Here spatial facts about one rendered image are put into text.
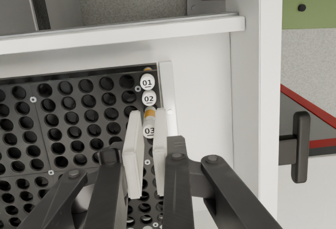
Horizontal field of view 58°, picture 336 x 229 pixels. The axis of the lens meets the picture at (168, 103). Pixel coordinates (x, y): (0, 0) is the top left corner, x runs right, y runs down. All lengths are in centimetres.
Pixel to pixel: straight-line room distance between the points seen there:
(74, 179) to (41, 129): 14
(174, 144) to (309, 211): 41
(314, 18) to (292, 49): 89
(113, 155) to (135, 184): 2
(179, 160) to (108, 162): 4
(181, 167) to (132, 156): 3
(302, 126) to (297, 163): 4
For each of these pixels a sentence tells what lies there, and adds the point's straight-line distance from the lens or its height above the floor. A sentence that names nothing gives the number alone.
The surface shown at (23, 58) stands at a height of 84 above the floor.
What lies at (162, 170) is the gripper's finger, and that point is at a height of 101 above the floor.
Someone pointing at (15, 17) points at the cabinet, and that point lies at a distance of 61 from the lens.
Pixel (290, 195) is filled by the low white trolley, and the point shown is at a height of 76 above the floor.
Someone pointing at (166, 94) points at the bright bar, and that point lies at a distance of 33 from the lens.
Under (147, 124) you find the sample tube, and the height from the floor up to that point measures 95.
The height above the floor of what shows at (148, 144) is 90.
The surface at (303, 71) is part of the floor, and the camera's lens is 133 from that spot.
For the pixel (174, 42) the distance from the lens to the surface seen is 33.
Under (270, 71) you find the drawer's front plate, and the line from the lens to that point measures 25.
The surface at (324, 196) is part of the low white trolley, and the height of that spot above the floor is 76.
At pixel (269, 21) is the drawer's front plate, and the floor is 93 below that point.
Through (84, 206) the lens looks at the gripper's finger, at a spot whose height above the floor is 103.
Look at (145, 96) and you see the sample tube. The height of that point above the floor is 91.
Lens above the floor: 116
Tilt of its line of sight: 72 degrees down
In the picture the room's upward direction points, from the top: 171 degrees clockwise
